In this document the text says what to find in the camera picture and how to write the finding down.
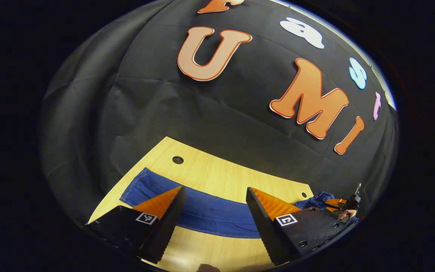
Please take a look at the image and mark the black backdrop cloth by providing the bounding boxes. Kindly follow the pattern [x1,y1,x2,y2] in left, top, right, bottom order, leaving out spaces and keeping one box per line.
[38,0,399,227]

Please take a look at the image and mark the blue denim jeans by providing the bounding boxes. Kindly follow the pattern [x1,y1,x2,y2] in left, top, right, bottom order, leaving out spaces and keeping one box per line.
[119,167,336,239]

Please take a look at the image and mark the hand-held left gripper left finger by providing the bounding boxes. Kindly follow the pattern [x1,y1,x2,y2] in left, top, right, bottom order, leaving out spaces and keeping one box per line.
[85,185,187,264]

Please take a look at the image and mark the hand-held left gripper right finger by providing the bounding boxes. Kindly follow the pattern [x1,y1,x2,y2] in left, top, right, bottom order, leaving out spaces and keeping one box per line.
[246,187,358,266]

